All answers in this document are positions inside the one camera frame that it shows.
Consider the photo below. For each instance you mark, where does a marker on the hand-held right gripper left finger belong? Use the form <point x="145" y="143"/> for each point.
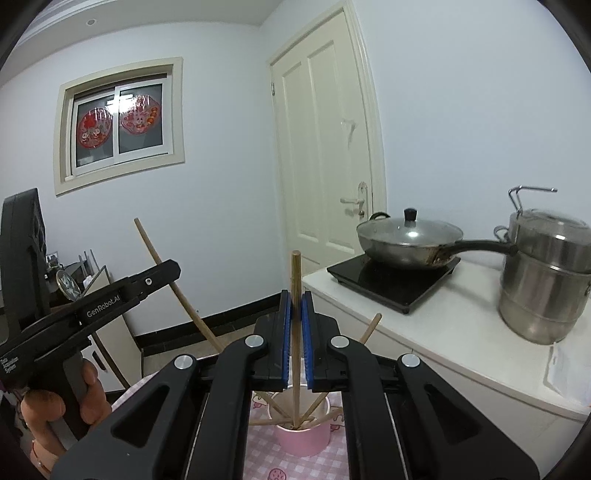
<point x="286" y="332"/>

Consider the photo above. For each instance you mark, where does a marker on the round silver mirror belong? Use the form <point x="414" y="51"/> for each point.
<point x="68" y="286"/>

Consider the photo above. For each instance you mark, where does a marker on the black induction cooktop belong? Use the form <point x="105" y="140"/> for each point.
<point x="392" y="286"/>

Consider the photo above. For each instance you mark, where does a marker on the glass wok lid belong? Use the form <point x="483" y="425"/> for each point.
<point x="406" y="230"/>

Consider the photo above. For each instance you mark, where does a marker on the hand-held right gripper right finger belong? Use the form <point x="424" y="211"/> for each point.
<point x="307" y="337"/>

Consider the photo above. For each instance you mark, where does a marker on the cream framed window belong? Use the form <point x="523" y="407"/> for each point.
<point x="120" y="173"/>

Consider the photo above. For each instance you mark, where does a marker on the bunch of wooden chopsticks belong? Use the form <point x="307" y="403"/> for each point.
<point x="371" y="325"/>

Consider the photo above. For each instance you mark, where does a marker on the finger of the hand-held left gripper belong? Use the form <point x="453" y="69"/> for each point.
<point x="157" y="277"/>

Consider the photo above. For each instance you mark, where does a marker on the long single wooden chopstick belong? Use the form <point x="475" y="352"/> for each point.
<point x="296" y="272"/>
<point x="152" y="251"/>

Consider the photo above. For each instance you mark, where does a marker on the small photo frame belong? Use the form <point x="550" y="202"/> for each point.
<point x="53" y="261"/>

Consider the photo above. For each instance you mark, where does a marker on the red round window decoration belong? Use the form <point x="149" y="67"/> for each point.
<point x="94" y="128"/>
<point x="139" y="115"/>

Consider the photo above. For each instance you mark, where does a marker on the person's left hand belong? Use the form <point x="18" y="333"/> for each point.
<point x="94" y="397"/>

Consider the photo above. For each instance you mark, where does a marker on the grey metal rods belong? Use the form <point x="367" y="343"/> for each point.
<point x="87" y="263"/>

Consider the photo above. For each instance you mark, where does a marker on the cream panel door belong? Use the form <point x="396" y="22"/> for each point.
<point x="323" y="138"/>

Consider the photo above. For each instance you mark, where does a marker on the steel steamer pot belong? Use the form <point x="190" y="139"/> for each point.
<point x="545" y="286"/>

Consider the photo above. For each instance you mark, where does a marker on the pink cup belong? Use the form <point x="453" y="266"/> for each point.
<point x="300" y="443"/>

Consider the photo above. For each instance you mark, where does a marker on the pink checked bear tablecloth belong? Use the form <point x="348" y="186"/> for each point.
<point x="295" y="466"/>

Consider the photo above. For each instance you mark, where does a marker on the person's left forearm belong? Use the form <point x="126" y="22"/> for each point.
<point x="44" y="466"/>

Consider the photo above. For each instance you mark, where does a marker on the white door hook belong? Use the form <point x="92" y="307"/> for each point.
<point x="349" y="129"/>

